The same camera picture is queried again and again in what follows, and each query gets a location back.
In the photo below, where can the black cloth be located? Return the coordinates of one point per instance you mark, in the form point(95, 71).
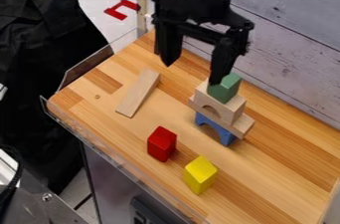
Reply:
point(42, 68)

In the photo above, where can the natural wooden long plank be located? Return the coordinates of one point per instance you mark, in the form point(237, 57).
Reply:
point(138, 92)

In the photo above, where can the green block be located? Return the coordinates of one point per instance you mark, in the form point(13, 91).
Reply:
point(226, 88)

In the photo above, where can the red clamp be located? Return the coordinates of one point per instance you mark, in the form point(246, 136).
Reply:
point(121, 9)

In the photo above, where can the yellow cube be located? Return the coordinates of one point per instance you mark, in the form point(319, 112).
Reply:
point(200, 174)

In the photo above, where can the blue arch block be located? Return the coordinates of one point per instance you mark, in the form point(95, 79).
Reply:
point(217, 130)

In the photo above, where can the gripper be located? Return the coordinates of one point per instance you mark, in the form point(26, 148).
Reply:
point(199, 15)

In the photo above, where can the natural wooden arch block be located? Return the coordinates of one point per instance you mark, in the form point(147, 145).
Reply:
point(219, 107)

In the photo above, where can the red cube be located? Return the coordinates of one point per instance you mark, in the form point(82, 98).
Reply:
point(161, 143)

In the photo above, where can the natural wooden flat plank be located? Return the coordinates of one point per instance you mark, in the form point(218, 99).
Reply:
point(241, 125)

